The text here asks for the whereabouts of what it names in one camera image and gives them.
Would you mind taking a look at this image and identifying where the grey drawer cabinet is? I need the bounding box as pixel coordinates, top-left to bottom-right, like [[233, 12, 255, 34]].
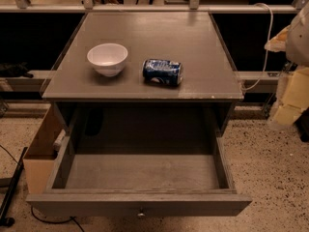
[[42, 12, 243, 131]]

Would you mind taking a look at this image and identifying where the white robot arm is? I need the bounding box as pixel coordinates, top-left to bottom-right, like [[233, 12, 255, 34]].
[[265, 3, 309, 130]]

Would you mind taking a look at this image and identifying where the black stand leg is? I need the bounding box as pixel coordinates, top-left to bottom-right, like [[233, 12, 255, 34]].
[[0, 147, 27, 227]]

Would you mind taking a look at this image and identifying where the white cable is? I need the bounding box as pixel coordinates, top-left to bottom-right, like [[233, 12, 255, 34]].
[[240, 2, 275, 93]]

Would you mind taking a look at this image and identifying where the black object on rail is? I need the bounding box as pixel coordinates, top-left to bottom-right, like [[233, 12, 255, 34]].
[[0, 62, 34, 78]]

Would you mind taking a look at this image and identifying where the black floor cable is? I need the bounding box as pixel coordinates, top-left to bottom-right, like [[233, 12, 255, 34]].
[[30, 206, 85, 232]]

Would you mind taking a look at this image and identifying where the blue soda can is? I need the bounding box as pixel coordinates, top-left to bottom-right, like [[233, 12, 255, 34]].
[[142, 59, 183, 86]]

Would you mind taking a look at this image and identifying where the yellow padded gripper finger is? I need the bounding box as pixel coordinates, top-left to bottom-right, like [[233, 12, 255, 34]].
[[267, 66, 309, 130]]

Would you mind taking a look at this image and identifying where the white bowl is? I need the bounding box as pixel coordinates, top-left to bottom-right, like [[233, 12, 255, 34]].
[[87, 43, 128, 77]]

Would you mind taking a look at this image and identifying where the grey top drawer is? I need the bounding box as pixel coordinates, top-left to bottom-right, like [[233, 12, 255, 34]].
[[26, 108, 253, 218]]

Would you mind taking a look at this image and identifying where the cardboard box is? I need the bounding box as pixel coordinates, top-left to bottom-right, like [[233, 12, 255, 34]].
[[23, 106, 63, 194]]

